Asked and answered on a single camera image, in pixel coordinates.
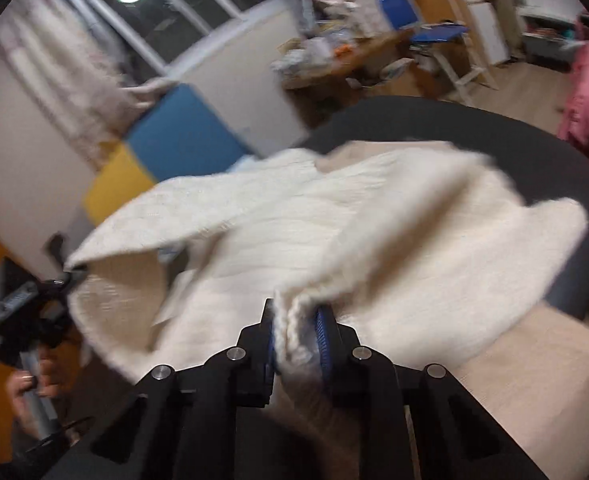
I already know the white knitted sweater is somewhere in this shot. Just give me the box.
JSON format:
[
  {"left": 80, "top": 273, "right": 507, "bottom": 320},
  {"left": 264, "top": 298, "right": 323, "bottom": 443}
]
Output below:
[{"left": 67, "top": 142, "right": 588, "bottom": 380}]

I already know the blue folding chair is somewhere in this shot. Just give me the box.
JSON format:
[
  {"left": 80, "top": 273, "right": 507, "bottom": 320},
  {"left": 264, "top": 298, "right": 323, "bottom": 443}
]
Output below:
[{"left": 377, "top": 0, "right": 498, "bottom": 106}]

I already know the person's left hand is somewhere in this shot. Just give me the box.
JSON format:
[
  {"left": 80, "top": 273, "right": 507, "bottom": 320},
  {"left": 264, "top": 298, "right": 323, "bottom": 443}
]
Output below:
[{"left": 6, "top": 346, "right": 62, "bottom": 439}]

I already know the grey yellow blue headboard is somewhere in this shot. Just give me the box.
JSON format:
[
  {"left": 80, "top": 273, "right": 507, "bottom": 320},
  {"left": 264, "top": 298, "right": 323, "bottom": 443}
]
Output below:
[{"left": 83, "top": 84, "right": 253, "bottom": 226}]

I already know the dark round table mat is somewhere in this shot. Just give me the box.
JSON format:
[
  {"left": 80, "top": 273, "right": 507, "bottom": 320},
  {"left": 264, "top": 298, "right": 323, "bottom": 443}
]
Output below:
[{"left": 299, "top": 96, "right": 589, "bottom": 320}]

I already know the floral window curtain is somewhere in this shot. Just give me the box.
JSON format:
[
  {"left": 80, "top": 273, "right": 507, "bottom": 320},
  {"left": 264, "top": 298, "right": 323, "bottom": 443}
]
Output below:
[{"left": 0, "top": 0, "right": 176, "bottom": 170}]

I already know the cluttered wooden desk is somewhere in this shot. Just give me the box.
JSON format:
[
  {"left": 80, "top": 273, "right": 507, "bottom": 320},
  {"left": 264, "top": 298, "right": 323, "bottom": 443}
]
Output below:
[{"left": 272, "top": 22, "right": 426, "bottom": 101}]

